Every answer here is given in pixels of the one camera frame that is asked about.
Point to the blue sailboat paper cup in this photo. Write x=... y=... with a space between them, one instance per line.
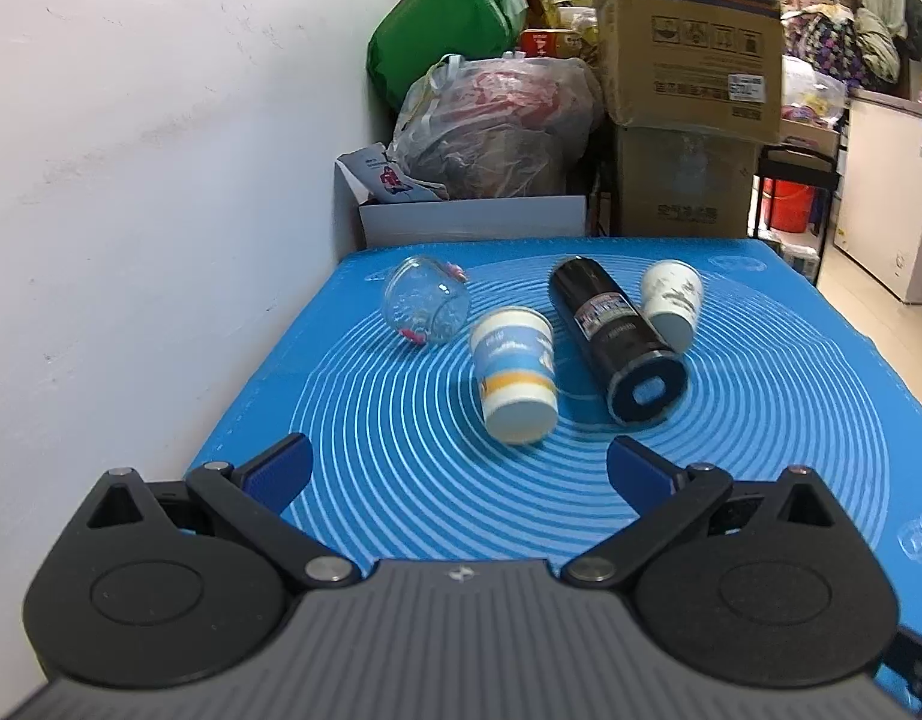
x=512 y=348

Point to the red plastic bucket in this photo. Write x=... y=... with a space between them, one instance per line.
x=787 y=206

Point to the clear glass jar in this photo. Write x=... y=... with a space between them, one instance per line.
x=426 y=301

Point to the blue silicone baking mat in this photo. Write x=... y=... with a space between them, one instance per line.
x=404 y=469

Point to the black cylindrical bottle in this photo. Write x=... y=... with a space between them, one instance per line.
x=641 y=374

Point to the colourful clothes pile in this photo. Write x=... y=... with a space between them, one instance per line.
x=844 y=40

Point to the white chest freezer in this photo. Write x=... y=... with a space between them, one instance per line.
x=879 y=224

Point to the lower brown cardboard box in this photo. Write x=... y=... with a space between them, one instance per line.
x=683 y=185

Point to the clear plastic bag of clothes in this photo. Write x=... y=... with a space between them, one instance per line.
x=492 y=128

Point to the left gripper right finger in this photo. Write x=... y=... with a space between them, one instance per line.
x=765 y=584

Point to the green fabric bag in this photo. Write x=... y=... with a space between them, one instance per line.
x=417 y=33

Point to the white ink-print paper cup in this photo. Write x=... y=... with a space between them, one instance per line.
x=671 y=299

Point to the upper brown cardboard box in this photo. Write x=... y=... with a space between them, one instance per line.
x=704 y=66

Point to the black metal stool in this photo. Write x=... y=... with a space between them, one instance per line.
x=809 y=171

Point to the white open cardboard box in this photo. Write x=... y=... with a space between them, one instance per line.
x=395 y=210

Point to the brown cardboard box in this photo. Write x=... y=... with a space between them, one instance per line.
x=683 y=185
x=704 y=66

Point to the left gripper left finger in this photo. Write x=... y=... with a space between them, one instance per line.
x=155 y=585

